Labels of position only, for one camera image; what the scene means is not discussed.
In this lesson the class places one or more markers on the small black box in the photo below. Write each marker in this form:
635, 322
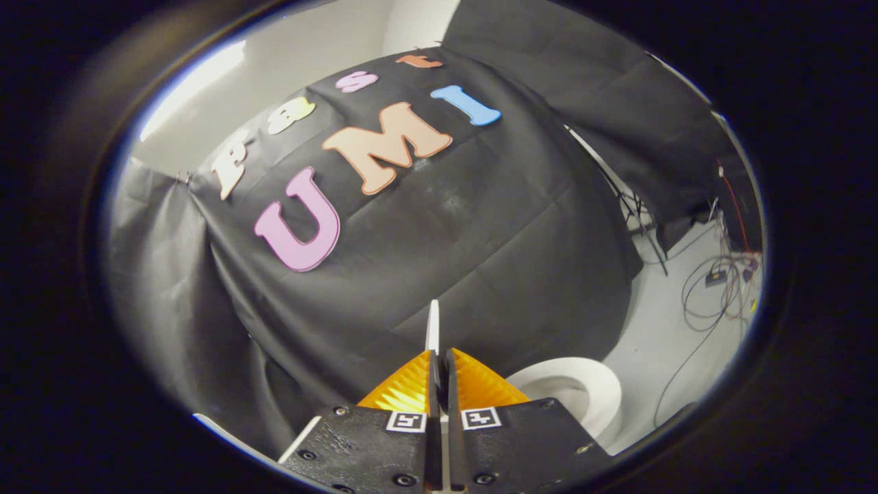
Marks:
715, 278

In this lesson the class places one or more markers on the black tripod stand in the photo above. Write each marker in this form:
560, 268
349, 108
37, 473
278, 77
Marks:
634, 213

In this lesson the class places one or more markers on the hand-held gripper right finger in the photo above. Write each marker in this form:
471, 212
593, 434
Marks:
514, 446

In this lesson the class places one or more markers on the white toilet bowl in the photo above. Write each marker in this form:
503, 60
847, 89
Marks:
590, 391

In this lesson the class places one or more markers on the plain black side cloth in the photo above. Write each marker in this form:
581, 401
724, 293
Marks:
603, 82
158, 274

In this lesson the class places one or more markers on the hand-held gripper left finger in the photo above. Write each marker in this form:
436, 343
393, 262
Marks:
384, 453

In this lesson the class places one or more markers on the black backdrop cloth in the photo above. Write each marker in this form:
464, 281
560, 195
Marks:
446, 261

